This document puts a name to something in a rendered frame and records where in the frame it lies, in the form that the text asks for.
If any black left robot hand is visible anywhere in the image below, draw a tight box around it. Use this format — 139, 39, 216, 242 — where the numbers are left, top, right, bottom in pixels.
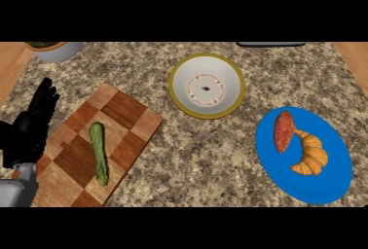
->
0, 77, 62, 169

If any white bowl with yellow rim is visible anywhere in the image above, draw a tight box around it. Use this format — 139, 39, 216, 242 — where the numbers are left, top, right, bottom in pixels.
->
167, 53, 247, 120

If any golden croissant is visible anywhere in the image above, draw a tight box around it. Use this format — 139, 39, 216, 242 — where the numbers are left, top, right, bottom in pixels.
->
289, 128, 331, 176

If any blue plate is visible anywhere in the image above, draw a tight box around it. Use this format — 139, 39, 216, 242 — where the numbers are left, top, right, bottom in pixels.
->
254, 106, 353, 205

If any green cucumber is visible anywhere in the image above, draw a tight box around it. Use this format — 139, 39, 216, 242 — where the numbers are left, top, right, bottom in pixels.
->
87, 121, 111, 187

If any checkered wooden cutting board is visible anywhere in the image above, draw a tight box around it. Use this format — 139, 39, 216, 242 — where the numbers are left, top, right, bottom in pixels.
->
12, 83, 165, 208

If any white plant pot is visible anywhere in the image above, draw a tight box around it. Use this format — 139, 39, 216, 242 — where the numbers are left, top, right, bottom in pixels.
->
23, 41, 85, 63

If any red-brown oval food slice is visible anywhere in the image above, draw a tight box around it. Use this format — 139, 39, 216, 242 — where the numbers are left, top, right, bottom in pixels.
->
273, 110, 297, 154

